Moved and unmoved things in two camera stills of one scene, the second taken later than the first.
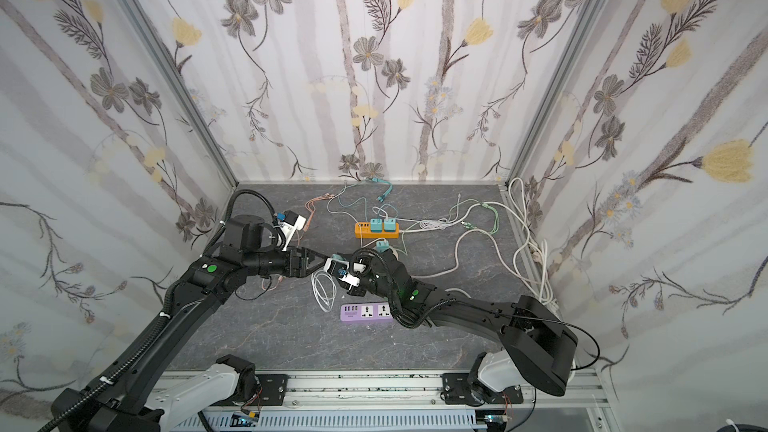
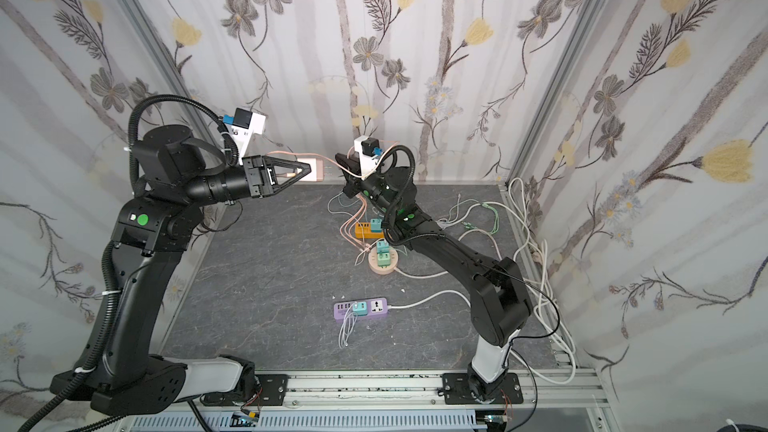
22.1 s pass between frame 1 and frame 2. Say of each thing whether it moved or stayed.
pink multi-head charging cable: moved
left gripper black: moved
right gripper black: moved
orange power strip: stayed
